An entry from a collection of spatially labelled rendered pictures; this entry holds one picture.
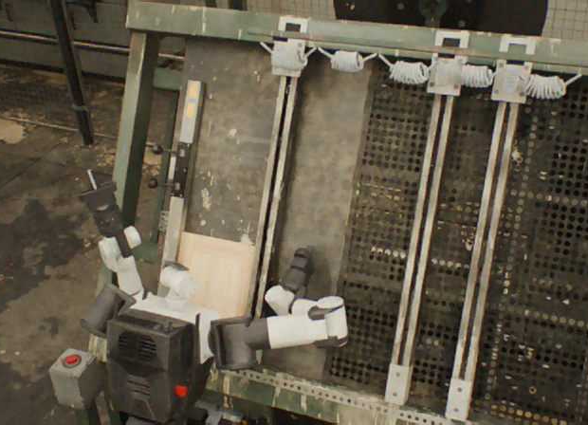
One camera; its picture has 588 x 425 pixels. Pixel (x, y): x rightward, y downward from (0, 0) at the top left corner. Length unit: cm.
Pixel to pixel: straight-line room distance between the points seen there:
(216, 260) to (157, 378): 70
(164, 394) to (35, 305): 253
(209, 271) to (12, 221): 283
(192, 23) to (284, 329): 116
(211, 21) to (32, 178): 334
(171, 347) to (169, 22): 121
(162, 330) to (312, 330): 42
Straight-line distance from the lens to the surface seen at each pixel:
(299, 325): 227
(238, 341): 228
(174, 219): 290
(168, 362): 224
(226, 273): 285
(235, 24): 279
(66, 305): 470
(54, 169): 602
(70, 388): 295
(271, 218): 271
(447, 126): 256
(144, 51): 300
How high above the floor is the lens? 289
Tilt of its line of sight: 34 degrees down
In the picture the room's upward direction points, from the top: 4 degrees counter-clockwise
